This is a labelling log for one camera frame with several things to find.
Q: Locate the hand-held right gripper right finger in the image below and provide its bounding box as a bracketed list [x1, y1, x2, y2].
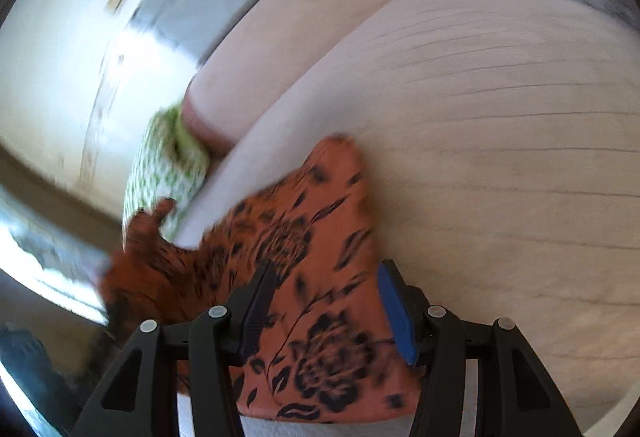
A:
[377, 259, 584, 437]

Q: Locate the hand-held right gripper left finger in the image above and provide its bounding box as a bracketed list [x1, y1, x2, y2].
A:
[70, 262, 276, 437]

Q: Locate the orange floral garment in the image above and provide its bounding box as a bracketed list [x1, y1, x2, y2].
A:
[100, 133, 426, 423]

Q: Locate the green checked pillow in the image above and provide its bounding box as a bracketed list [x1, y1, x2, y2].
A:
[122, 104, 211, 241]

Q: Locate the pink pillow with brown ends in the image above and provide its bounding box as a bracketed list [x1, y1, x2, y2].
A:
[181, 0, 417, 154]

